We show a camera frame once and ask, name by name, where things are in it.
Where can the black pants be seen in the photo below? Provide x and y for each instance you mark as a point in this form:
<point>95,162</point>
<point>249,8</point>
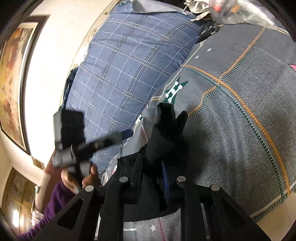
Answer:
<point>160,194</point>

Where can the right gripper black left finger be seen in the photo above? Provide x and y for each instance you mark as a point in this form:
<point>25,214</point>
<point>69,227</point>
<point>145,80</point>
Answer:
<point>96,213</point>

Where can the dark garment behind pillow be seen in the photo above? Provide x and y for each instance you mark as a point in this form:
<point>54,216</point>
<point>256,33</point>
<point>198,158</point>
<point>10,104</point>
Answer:
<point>68,85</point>

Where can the blue plaid pillow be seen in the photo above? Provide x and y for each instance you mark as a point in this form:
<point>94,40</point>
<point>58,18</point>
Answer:
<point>137,48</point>

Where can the person's left hand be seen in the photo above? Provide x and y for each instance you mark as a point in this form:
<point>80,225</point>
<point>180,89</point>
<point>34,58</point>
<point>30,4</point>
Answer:
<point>74,186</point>

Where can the grey star patterned bedsheet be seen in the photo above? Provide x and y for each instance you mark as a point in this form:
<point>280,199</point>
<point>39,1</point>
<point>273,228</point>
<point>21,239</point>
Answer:
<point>238,89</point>

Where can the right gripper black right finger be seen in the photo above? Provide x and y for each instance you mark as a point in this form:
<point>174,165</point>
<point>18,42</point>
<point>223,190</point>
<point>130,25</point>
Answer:
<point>207,213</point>

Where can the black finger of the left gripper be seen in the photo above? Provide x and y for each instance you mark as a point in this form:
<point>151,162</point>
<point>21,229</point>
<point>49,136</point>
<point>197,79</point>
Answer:
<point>105,142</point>

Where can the framed wall painting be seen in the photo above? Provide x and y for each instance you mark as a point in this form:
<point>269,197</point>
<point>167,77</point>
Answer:
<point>16,54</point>

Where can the clutter pile beside bed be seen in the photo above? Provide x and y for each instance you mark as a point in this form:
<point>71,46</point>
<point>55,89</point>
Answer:
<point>222,12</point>

